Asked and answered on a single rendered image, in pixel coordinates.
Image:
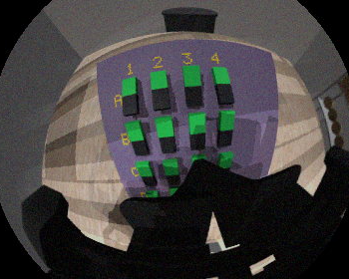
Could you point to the purple switch panel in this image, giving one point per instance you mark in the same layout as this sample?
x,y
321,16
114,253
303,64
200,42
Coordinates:
x,y
165,104

